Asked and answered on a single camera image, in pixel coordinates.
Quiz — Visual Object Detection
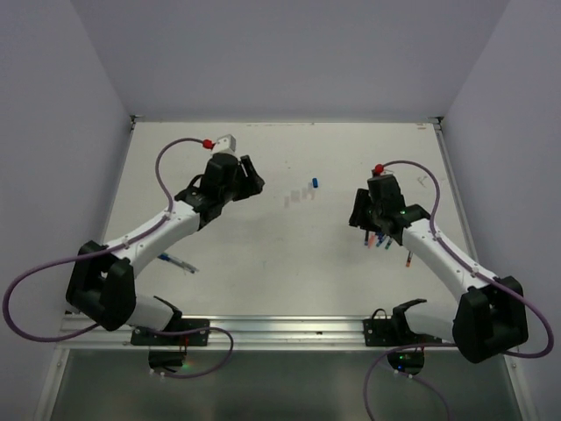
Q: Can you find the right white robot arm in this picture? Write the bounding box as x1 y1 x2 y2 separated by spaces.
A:
349 175 529 363

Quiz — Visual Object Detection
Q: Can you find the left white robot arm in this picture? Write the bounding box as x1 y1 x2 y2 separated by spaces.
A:
66 153 265 345

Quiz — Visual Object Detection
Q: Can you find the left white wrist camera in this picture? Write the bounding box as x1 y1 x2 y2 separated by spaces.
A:
212 134 237 156

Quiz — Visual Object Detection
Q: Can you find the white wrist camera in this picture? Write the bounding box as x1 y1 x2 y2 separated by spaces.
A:
212 134 237 156
372 164 394 177

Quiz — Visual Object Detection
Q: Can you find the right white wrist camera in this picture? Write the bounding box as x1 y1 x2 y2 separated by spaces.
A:
372 164 394 177

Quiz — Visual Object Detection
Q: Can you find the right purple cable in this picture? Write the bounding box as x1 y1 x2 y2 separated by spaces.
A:
362 160 552 421

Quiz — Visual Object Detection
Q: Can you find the purple cable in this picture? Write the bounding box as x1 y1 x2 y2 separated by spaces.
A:
2 137 214 342
362 160 552 421

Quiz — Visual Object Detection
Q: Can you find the aluminium right side rail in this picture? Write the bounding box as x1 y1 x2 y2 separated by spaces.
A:
429 117 479 262

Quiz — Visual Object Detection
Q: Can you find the aluminium rail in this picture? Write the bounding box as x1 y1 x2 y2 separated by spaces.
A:
56 313 521 354
429 117 479 262

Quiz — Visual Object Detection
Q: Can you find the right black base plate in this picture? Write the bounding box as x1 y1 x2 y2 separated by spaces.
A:
362 318 443 347

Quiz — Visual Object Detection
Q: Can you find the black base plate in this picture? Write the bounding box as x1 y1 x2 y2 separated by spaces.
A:
362 318 443 347
131 318 209 347

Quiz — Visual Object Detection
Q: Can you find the aluminium front rail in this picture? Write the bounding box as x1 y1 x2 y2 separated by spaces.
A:
56 313 521 354

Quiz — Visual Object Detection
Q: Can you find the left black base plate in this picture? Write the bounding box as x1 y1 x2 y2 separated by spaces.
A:
131 318 209 347

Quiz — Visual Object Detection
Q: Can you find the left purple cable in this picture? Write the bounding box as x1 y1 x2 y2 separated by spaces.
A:
2 137 214 342

